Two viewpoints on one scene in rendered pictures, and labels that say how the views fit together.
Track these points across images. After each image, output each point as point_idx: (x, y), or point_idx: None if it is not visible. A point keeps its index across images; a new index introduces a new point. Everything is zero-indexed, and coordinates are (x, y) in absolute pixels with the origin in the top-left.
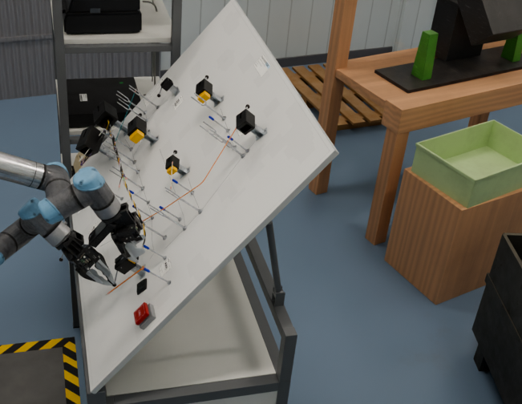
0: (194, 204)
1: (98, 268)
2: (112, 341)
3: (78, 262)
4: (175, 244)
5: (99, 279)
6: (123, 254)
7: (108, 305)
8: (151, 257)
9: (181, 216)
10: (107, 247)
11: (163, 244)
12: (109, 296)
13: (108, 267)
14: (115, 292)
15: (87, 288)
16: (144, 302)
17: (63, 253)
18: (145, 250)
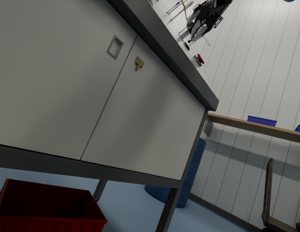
0: (164, 8)
1: (200, 27)
2: (202, 74)
3: (218, 19)
4: (175, 27)
5: (204, 35)
6: (203, 25)
7: (189, 55)
8: (176, 30)
9: (166, 11)
10: (154, 3)
11: (173, 24)
12: (185, 49)
13: (169, 26)
14: (185, 47)
15: (176, 39)
16: (198, 53)
17: (221, 6)
18: (171, 23)
